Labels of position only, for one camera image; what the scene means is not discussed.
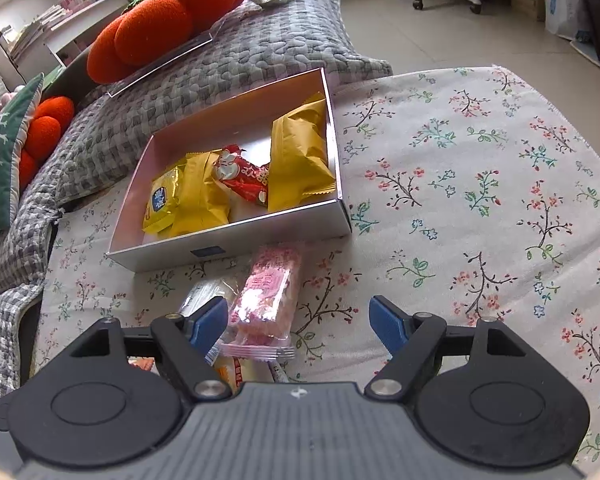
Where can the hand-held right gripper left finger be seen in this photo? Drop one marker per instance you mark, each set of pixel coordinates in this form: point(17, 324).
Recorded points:
point(207, 321)

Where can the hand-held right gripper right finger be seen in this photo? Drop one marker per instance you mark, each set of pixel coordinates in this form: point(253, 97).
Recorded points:
point(385, 325)

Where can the pink snack packet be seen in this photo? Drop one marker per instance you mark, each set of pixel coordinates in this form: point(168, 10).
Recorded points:
point(270, 295)

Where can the white cardboard box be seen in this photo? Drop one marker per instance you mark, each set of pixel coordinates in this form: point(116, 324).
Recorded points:
point(230, 240)

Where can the clear snack packet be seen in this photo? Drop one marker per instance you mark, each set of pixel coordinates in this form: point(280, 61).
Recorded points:
point(205, 292)

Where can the orange white snack packet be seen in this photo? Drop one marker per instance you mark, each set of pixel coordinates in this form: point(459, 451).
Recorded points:
point(240, 371)

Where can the plain yellow snack packet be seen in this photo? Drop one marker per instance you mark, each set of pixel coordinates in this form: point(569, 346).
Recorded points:
point(200, 195)

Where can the yellow snack packet blue label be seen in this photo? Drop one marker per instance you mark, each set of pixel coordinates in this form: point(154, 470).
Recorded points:
point(162, 200)

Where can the red snack packet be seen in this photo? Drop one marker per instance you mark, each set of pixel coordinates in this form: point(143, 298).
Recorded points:
point(245, 175)

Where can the floral bed sheet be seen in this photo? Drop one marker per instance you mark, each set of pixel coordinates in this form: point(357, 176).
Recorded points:
point(455, 185)

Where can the large yellow snack packet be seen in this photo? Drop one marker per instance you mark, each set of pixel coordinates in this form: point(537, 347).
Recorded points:
point(300, 150)

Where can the small orange pumpkin cushion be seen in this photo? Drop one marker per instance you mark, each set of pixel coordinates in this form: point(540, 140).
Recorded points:
point(45, 125)

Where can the green snowflake pillow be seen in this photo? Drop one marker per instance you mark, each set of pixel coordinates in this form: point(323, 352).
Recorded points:
point(0, 160)

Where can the grey quilted blanket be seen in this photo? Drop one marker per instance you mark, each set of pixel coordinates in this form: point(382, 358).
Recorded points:
point(260, 55)

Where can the large orange pumpkin cushion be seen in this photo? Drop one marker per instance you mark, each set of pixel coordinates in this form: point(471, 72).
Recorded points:
point(170, 15)

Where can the stack of magazines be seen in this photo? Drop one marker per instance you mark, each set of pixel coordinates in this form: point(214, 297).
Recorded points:
point(35, 30)

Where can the white paper bag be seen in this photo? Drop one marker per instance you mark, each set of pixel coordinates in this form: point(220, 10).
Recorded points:
point(565, 7)

